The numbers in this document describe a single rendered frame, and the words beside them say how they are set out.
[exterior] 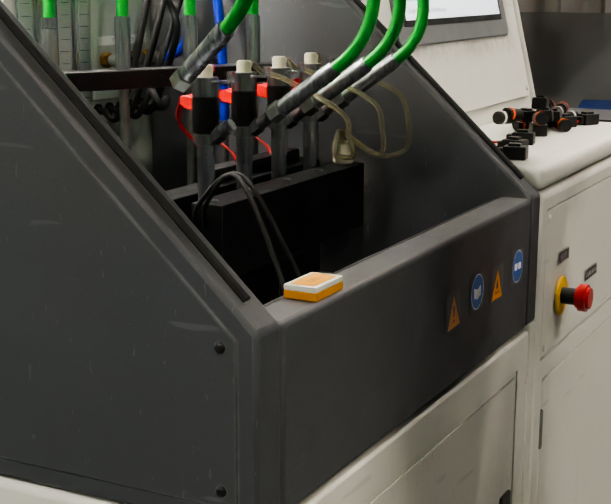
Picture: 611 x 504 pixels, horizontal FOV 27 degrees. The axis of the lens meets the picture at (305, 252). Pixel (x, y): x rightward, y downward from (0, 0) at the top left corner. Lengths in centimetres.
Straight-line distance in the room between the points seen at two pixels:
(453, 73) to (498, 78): 20
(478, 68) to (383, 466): 98
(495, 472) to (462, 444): 14
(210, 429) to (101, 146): 23
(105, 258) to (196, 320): 9
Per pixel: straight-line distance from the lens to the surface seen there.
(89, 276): 99
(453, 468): 136
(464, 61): 197
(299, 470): 102
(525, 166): 156
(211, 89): 131
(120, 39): 146
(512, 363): 151
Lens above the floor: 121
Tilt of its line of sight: 12 degrees down
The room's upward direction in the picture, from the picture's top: straight up
